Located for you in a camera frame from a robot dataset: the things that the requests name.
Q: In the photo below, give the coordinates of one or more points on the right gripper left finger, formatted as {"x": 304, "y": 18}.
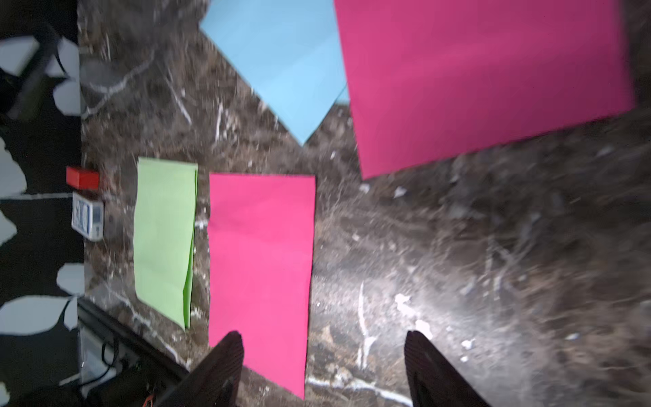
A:
{"x": 215, "y": 381}

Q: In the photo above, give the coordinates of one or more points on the small red box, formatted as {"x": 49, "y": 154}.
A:
{"x": 82, "y": 179}

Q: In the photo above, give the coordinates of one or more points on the pink paper sheet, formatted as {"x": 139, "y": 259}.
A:
{"x": 261, "y": 237}
{"x": 430, "y": 80}

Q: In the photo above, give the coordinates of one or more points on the playing card deck box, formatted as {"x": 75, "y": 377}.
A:
{"x": 87, "y": 217}

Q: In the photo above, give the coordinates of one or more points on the light blue paper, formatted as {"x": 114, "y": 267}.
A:
{"x": 288, "y": 52}

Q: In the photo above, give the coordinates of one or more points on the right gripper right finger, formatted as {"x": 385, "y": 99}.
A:
{"x": 432, "y": 379}

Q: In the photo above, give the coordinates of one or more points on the yellow-green paper sheet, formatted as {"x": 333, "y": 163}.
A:
{"x": 163, "y": 236}

